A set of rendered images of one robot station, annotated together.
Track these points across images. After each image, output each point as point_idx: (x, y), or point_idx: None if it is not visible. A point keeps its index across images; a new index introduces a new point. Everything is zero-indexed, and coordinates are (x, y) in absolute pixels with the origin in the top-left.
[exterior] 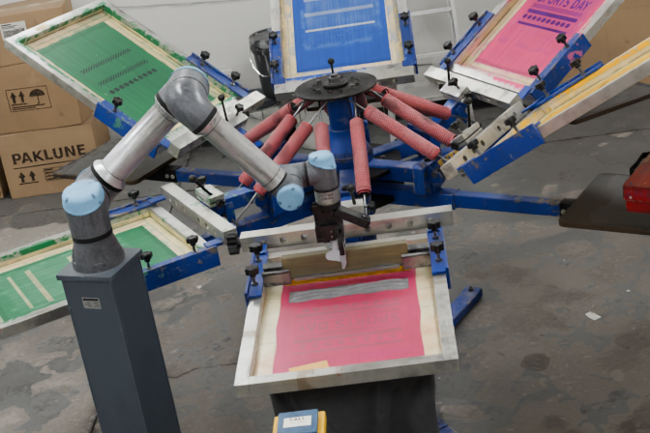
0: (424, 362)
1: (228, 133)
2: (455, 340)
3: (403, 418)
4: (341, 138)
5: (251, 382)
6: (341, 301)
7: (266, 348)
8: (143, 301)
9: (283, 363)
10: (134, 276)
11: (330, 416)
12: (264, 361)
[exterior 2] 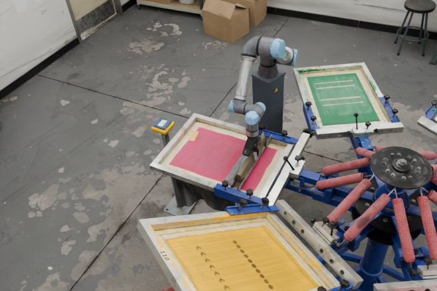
0: (157, 156)
1: (240, 65)
2: (160, 169)
3: None
4: (383, 186)
5: (192, 116)
6: (234, 158)
7: (218, 130)
8: (265, 97)
9: (203, 130)
10: (264, 87)
11: None
12: (209, 127)
